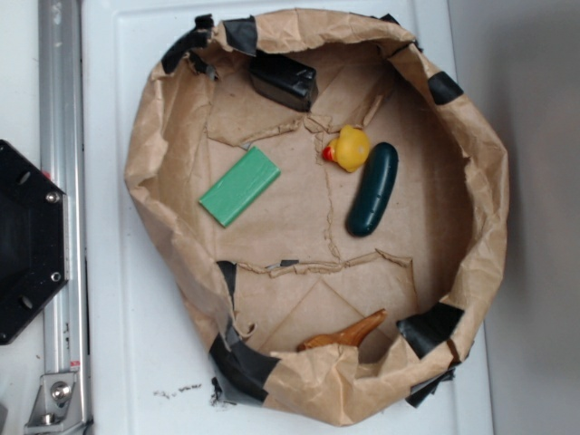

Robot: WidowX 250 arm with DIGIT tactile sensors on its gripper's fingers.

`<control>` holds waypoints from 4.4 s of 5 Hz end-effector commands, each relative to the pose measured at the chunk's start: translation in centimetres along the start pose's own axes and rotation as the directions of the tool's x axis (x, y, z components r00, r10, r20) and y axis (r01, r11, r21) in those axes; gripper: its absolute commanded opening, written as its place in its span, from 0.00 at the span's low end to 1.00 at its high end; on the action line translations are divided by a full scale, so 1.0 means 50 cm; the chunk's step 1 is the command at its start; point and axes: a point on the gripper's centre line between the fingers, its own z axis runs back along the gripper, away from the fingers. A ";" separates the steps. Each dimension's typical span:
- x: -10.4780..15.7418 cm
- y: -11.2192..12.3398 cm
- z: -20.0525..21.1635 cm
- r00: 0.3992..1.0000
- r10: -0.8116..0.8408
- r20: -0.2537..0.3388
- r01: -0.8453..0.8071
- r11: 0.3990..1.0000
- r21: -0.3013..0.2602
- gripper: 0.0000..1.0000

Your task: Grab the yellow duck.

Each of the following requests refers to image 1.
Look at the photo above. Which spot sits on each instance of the yellow rubber duck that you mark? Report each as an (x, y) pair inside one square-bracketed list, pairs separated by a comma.
[(349, 150)]

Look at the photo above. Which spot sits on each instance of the brown paper bag bin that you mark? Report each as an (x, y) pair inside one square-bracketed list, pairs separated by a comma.
[(287, 268)]

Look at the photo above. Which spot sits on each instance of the green rectangular block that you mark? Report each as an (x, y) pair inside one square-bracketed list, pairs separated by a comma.
[(239, 187)]

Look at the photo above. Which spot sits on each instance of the dark green toy cucumber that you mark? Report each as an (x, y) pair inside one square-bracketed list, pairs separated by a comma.
[(375, 190)]

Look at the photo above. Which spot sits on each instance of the brown toy croissant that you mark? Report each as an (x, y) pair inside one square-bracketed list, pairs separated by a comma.
[(353, 335)]

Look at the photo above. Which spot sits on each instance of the black tape-wrapped block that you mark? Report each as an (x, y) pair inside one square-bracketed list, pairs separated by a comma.
[(284, 80)]

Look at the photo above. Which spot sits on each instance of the aluminium extrusion rail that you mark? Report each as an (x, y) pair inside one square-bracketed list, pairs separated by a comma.
[(65, 319)]

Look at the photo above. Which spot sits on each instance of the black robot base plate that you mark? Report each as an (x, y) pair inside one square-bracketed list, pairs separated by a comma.
[(33, 259)]

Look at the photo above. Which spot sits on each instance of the metal corner bracket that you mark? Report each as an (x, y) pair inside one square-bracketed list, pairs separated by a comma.
[(57, 406)]

